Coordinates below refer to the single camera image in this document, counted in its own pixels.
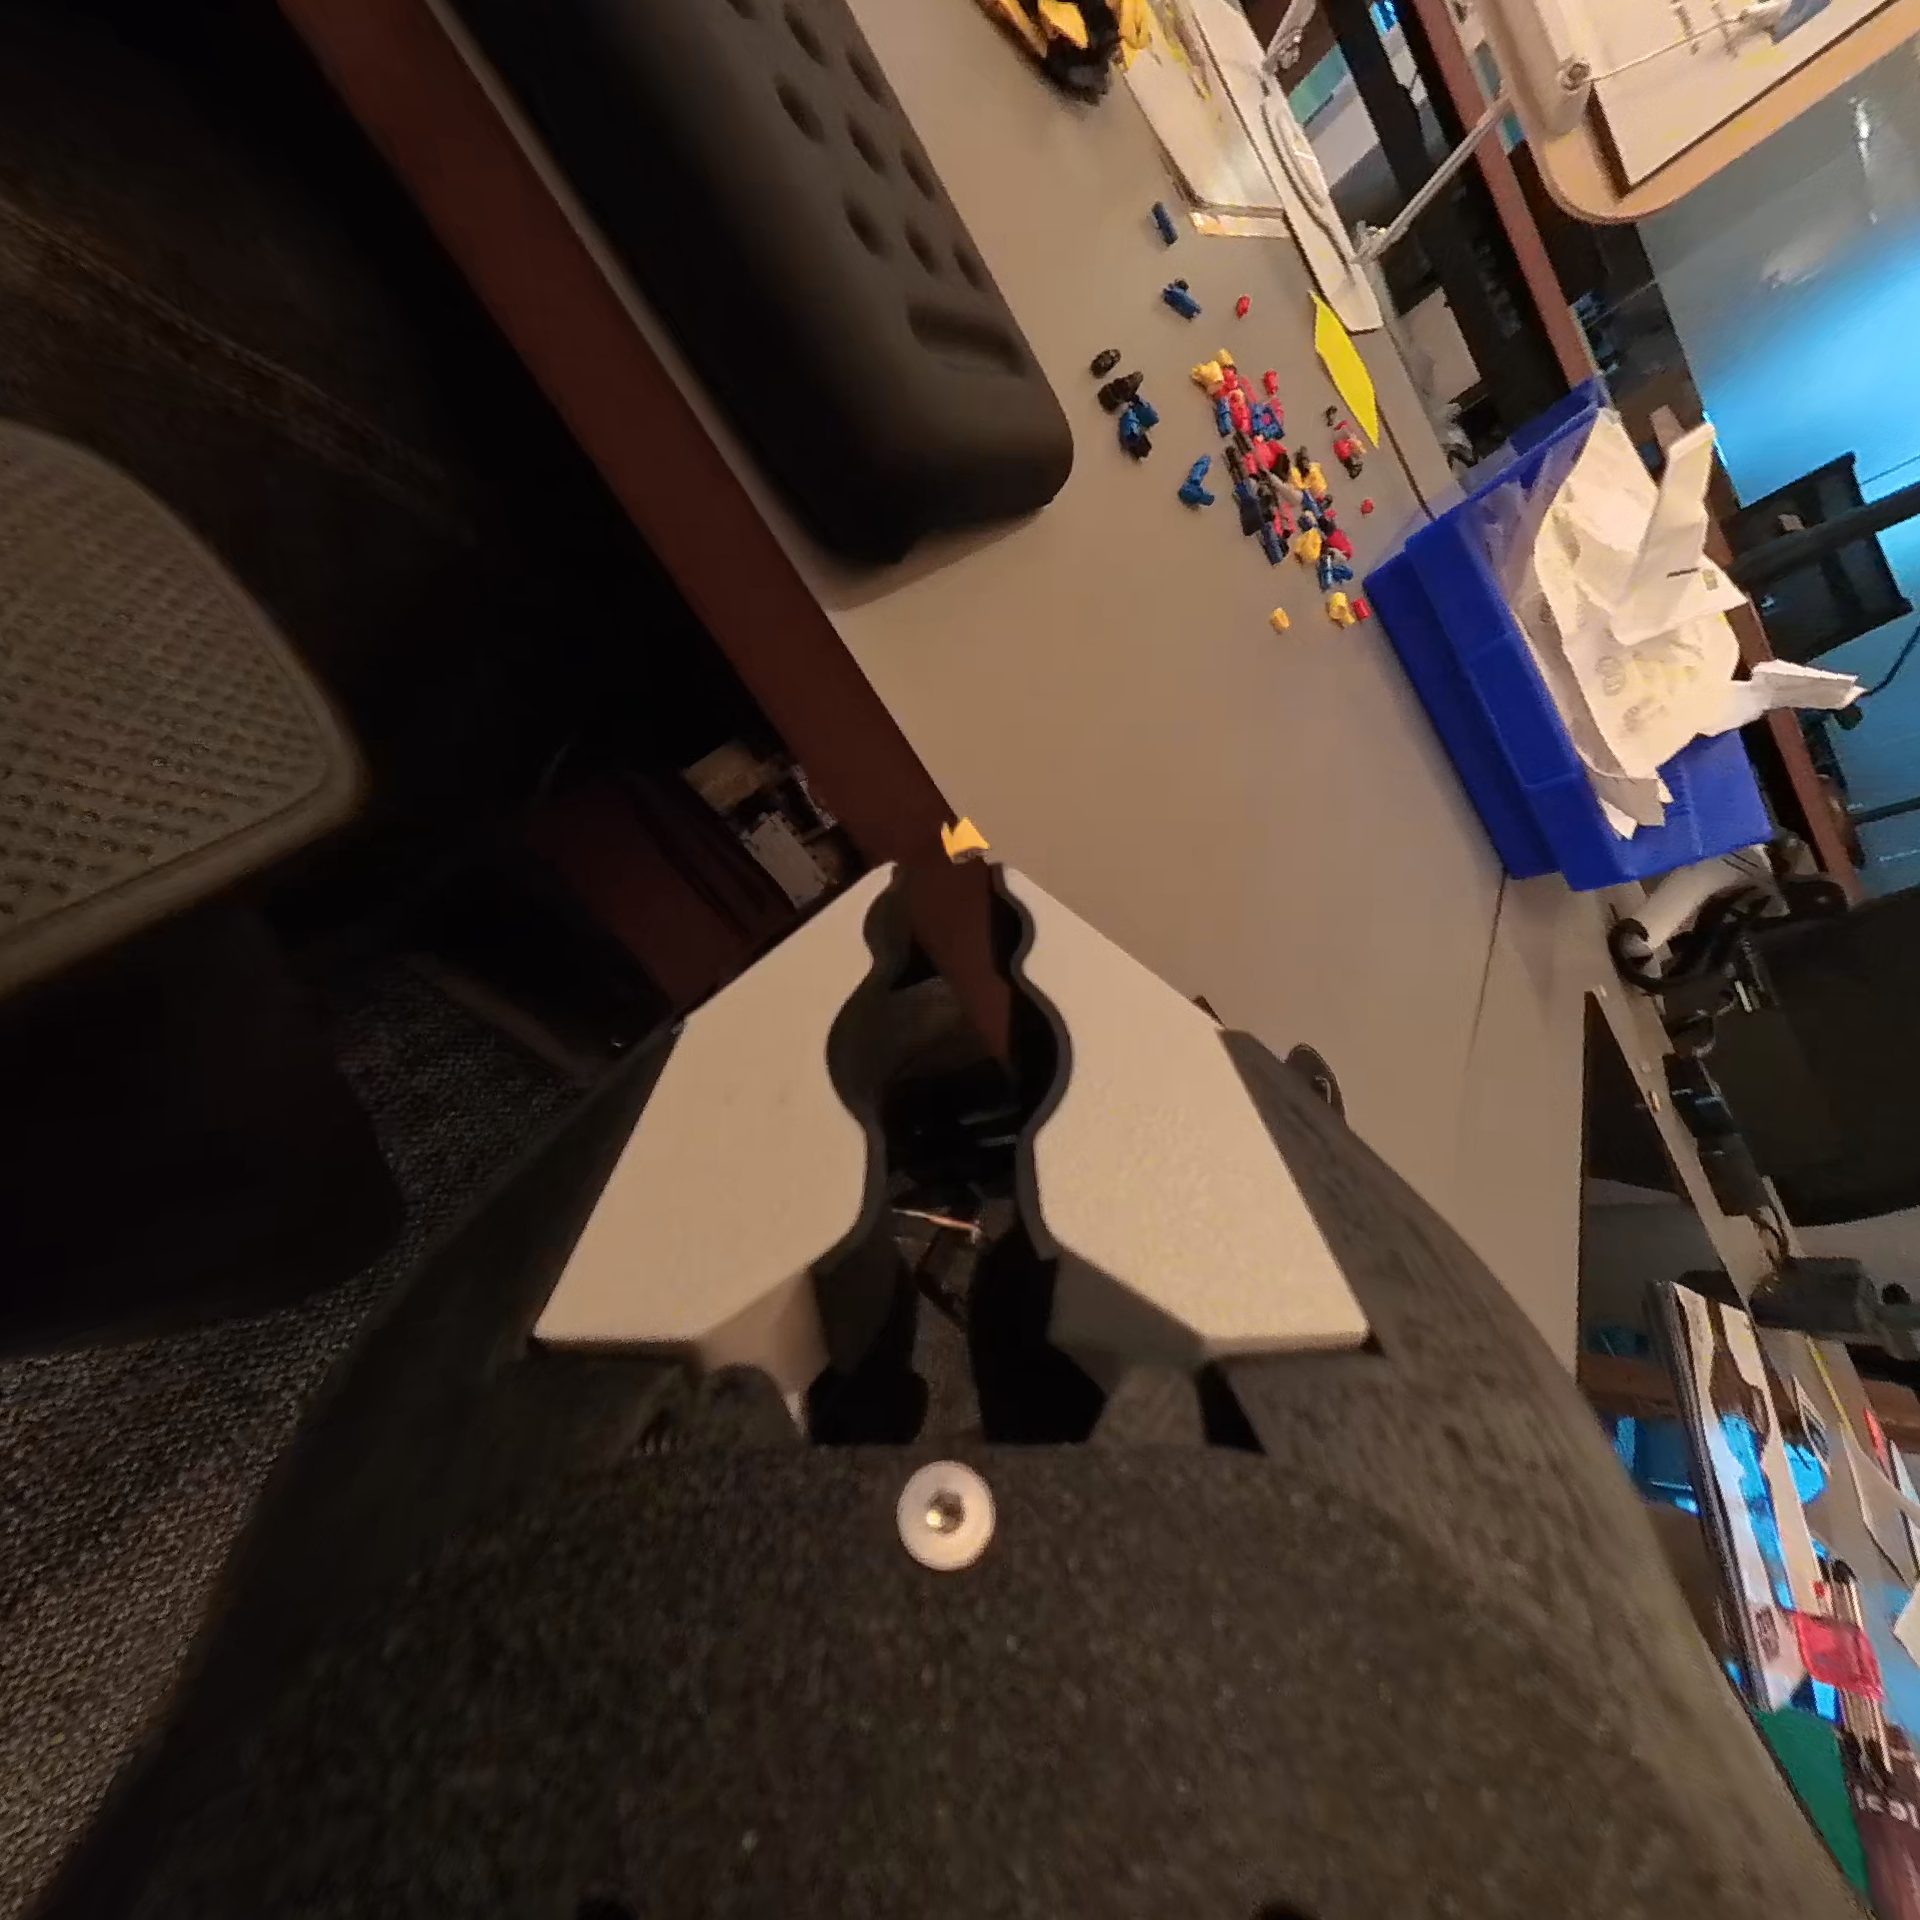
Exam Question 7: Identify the white board stand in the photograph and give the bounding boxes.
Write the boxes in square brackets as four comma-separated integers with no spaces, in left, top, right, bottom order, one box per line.
[1260,0,1517,332]

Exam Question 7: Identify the pile of small bricks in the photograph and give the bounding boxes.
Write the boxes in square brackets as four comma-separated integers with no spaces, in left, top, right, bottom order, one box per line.
[1091,205,1376,635]

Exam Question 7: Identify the grey mesh chair seat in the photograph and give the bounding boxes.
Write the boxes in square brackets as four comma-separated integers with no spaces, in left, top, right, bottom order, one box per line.
[0,420,370,990]

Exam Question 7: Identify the white plastic bags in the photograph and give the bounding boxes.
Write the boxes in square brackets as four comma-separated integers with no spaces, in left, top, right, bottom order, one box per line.
[1510,408,1874,837]

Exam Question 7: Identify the white instruction booklet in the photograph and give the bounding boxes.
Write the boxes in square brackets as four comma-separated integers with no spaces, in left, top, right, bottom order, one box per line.
[1116,0,1304,241]

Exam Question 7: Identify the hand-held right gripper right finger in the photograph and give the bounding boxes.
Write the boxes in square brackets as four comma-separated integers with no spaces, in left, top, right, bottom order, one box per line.
[990,869,1376,1395]

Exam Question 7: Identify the blue plastic bin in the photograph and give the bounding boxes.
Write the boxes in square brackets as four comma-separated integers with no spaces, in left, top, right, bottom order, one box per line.
[1358,494,1777,888]
[1463,375,1620,521]

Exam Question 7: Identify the glossy printed magazine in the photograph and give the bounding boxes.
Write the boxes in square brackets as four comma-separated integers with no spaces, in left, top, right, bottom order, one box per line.
[1644,1278,1920,1920]

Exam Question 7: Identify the printed instruction sheet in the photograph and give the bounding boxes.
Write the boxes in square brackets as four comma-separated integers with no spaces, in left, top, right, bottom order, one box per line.
[1592,0,1907,150]

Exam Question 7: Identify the grey desk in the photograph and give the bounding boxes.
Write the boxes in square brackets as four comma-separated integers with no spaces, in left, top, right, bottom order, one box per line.
[283,0,1670,1370]

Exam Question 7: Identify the brown wooden shelf frame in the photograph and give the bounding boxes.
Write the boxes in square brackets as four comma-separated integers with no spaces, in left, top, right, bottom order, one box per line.
[1408,0,1597,394]

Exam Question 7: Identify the yellow black brick car model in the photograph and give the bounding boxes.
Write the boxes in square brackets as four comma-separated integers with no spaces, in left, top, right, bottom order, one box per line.
[985,0,1165,101]

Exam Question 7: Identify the black dimpled mat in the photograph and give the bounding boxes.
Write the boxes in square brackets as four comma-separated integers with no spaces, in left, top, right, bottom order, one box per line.
[448,0,1071,565]

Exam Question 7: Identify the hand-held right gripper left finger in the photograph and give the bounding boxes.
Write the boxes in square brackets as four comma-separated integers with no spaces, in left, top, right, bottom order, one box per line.
[535,861,905,1401]

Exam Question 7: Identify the white board ledge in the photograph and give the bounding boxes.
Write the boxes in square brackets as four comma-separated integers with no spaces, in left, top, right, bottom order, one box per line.
[1506,0,1592,136]

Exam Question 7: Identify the black desk clamp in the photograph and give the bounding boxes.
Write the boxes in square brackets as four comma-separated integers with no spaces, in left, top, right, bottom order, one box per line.
[1604,877,1851,1037]

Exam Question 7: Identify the yellow paper slip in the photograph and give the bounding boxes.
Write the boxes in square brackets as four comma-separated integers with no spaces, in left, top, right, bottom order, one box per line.
[1315,293,1388,448]

